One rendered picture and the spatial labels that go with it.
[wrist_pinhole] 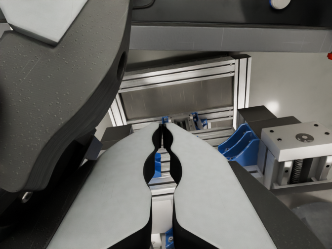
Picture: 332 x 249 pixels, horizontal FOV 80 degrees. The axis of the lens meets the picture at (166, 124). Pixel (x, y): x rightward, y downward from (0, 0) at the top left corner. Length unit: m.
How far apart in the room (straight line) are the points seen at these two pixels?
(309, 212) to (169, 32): 0.46
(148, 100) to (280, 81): 0.93
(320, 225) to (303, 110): 1.35
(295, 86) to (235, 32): 1.33
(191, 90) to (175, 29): 0.85
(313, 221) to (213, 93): 0.87
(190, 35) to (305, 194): 0.40
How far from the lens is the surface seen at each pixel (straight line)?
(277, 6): 0.54
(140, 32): 0.38
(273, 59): 1.54
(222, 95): 1.26
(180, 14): 0.49
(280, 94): 1.67
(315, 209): 0.56
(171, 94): 1.20
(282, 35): 0.43
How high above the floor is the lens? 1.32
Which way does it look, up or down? 60 degrees down
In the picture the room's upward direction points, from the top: 177 degrees clockwise
